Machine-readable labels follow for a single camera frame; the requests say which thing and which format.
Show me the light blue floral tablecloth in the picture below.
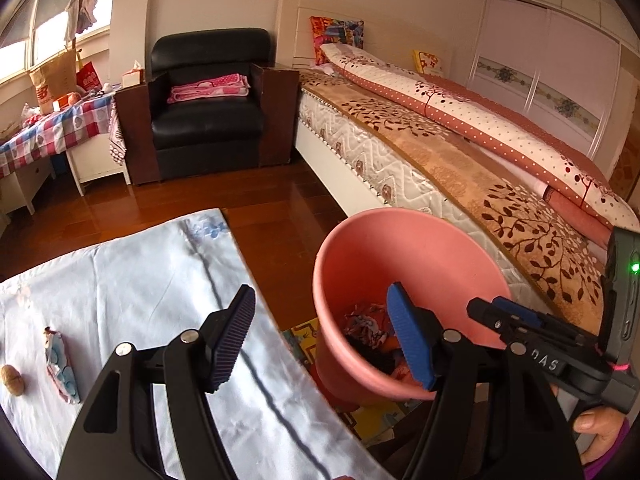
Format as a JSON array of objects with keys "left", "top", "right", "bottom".
[{"left": 0, "top": 208, "right": 396, "bottom": 480}]

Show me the yellow printed pillow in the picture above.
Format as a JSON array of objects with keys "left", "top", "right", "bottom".
[{"left": 412, "top": 50, "right": 445, "bottom": 75}]

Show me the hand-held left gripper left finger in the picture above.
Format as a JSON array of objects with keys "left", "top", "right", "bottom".
[{"left": 56, "top": 284, "right": 257, "bottom": 480}]

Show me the person's right hand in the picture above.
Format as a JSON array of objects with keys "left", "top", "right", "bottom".
[{"left": 572, "top": 406, "right": 631, "bottom": 466}]

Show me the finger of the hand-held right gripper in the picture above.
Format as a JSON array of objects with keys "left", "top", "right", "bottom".
[
  {"left": 466, "top": 297, "right": 516, "bottom": 347},
  {"left": 492, "top": 296, "right": 545, "bottom": 327}
]

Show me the tissue box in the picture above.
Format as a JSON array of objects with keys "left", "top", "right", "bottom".
[{"left": 121, "top": 61, "right": 146, "bottom": 88}]

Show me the black leather armchair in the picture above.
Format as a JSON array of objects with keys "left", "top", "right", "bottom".
[{"left": 115, "top": 27, "right": 301, "bottom": 186}]

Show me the white desk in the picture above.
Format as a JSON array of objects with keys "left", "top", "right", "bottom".
[{"left": 0, "top": 130, "right": 132, "bottom": 216}]

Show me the walnut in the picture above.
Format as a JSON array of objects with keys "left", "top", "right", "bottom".
[{"left": 0, "top": 365, "right": 26, "bottom": 398}]

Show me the brown leaf patterned blanket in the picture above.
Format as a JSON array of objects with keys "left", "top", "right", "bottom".
[{"left": 300, "top": 70, "right": 608, "bottom": 311}]

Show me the brown paper bag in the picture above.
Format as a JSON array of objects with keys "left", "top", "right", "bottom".
[{"left": 28, "top": 50, "right": 78, "bottom": 113}]

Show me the colourful printed pillow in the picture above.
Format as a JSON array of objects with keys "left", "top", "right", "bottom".
[{"left": 310, "top": 16, "right": 365, "bottom": 66}]

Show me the grey roller blind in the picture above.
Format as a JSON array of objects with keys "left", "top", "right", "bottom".
[{"left": 2, "top": 0, "right": 71, "bottom": 50}]

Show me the folded pink blanket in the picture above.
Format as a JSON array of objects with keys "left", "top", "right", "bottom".
[{"left": 167, "top": 74, "right": 251, "bottom": 104}]

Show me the white wardrobe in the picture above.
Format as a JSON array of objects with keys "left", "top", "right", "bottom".
[{"left": 465, "top": 0, "right": 640, "bottom": 196}]

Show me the red gift bag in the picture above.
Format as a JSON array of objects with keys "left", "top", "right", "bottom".
[{"left": 76, "top": 61, "right": 102, "bottom": 92}]

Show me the clear printed plastic bag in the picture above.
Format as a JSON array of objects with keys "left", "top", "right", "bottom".
[{"left": 44, "top": 329, "right": 81, "bottom": 404}]

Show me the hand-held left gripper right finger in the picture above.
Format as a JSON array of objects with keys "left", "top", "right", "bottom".
[{"left": 386, "top": 281, "right": 583, "bottom": 480}]

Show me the white bed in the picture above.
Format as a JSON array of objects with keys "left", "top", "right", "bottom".
[{"left": 275, "top": 0, "right": 640, "bottom": 321}]

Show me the white quilt with red dots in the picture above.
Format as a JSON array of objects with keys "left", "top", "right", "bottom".
[{"left": 320, "top": 42, "right": 633, "bottom": 233}]

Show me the coat rack with clothes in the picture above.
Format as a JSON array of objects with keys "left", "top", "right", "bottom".
[{"left": 64, "top": 0, "right": 98, "bottom": 51}]

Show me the pink plastic bucket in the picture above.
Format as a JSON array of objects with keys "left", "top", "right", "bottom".
[{"left": 312, "top": 210, "right": 513, "bottom": 403}]

